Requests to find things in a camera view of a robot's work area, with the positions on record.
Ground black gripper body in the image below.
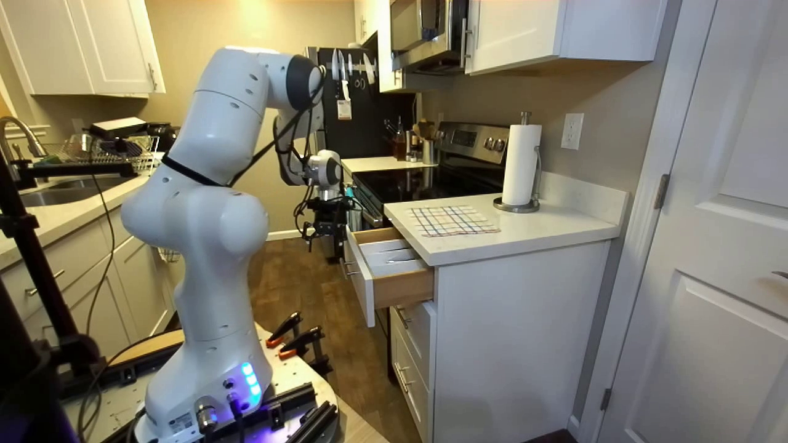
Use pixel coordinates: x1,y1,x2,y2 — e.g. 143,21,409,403
308,196,354,239

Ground white panel door with hinges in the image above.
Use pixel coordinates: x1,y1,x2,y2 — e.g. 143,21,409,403
589,0,788,443

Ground steel paper towel holder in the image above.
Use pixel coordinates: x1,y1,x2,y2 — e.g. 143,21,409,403
491,108,547,218

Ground plaid striped dish mat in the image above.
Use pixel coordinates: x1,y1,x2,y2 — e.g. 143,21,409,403
409,203,504,239

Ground white wall outlet plate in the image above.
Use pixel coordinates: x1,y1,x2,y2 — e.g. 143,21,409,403
558,111,589,154

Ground steel utensil crock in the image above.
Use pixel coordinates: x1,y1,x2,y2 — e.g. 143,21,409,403
413,118,438,167

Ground white corner wall cabinet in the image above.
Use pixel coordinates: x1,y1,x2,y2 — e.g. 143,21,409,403
0,0,168,101

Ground white cutlery drawer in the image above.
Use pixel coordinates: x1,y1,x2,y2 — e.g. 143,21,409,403
342,224,436,333

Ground metal robot mounting plate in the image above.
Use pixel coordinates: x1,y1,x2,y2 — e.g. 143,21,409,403
61,326,345,443

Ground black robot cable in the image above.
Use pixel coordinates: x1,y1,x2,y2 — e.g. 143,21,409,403
158,71,328,191

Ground black orange bar clamp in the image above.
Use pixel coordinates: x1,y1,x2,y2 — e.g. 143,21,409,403
276,326,328,364
262,309,306,353

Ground black refrigerator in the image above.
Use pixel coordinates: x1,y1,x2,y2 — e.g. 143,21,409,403
312,44,418,160

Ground white cutlery tray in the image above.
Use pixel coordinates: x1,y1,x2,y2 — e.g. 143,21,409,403
358,236,430,278

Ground stainless black electric stove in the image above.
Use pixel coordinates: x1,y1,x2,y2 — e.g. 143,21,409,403
350,120,513,229

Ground white sink base cabinets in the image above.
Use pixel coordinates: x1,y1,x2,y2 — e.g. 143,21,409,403
0,175,182,364

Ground white paper towel roll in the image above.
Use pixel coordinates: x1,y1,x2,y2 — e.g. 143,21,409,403
499,120,547,210

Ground black camera tripod stand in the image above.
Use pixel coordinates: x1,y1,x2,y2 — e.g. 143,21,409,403
0,154,105,399

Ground white base cabinet with countertop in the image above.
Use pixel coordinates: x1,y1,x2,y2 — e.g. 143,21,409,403
382,171,633,443

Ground white deep closed drawer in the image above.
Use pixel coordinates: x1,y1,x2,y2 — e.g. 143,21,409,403
387,300,438,443

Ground steel sink faucet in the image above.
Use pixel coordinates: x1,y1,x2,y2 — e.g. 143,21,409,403
0,113,50,164

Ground stainless microwave oven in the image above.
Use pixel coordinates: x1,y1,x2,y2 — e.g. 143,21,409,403
387,0,470,74

